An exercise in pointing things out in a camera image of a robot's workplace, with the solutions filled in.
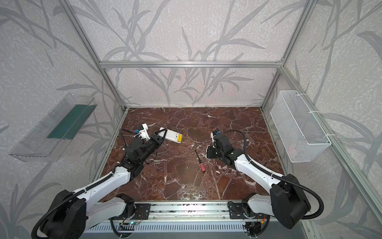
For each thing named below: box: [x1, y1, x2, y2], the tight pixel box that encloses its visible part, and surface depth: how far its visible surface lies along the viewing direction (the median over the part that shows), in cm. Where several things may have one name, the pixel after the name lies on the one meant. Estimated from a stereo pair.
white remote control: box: [158, 126, 183, 144], surface depth 80 cm
